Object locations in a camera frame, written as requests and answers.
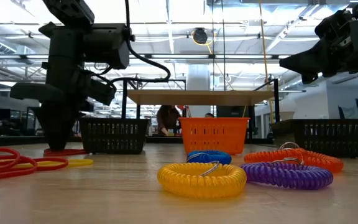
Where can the wooden shelf riser black legs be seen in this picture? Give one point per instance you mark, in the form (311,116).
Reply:
(197,97)

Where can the black aluminium rig frame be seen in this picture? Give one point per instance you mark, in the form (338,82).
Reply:
(11,140)

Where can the purple coil wristband keyring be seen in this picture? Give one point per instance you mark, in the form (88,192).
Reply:
(291,175)

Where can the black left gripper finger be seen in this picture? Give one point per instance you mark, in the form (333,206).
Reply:
(51,124)
(68,124)

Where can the white round column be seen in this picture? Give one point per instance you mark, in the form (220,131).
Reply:
(197,77)

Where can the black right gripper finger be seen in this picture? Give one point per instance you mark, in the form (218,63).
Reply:
(310,78)
(306,62)

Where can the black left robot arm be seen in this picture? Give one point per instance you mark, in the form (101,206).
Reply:
(104,46)

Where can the blue coil wristband keyring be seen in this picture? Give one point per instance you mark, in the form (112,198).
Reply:
(222,157)

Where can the yellow rubber band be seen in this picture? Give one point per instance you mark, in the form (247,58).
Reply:
(82,162)

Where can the black slotted plastic basket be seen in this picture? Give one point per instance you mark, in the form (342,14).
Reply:
(328,122)
(113,119)

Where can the person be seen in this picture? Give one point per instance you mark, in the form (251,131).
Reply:
(166,119)
(209,115)

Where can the yellow coil wristband keyring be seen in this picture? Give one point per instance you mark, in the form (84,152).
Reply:
(172,180)

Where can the orange slotted plastic basket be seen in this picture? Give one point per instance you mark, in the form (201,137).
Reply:
(213,121)

